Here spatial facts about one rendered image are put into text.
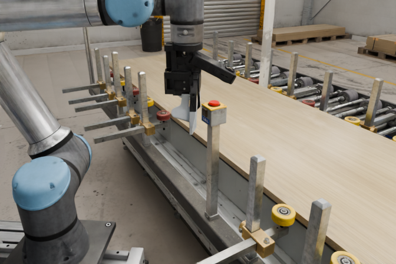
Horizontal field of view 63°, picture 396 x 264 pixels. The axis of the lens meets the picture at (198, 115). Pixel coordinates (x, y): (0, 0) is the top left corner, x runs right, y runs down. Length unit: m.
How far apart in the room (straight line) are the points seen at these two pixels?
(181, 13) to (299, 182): 0.89
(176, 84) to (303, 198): 0.73
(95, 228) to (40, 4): 0.58
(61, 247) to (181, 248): 1.53
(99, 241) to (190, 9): 0.61
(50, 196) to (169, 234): 1.72
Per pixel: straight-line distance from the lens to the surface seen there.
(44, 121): 0.87
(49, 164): 0.81
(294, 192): 1.32
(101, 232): 0.94
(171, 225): 2.47
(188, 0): 0.71
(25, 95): 0.85
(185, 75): 0.74
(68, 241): 0.85
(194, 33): 0.73
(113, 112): 2.54
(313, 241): 0.97
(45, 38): 8.25
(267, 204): 1.45
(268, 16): 2.34
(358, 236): 1.21
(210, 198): 1.38
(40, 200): 0.77
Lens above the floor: 1.66
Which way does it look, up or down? 24 degrees down
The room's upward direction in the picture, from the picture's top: straight up
